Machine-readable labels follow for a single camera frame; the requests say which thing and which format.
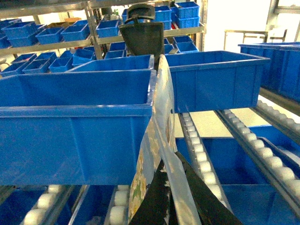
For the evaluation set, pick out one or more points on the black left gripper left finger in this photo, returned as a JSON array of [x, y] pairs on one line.
[[157, 207]]

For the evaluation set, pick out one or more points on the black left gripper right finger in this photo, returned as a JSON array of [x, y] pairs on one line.
[[210, 210]]

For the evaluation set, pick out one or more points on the flower gift bag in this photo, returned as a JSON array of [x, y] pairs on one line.
[[158, 144]]

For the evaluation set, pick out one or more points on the blue crate front left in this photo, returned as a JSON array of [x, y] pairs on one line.
[[76, 128]]

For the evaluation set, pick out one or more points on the blue crate on rollers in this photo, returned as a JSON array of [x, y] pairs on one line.
[[217, 80]]

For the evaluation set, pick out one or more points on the black office chair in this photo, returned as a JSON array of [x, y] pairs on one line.
[[141, 35]]

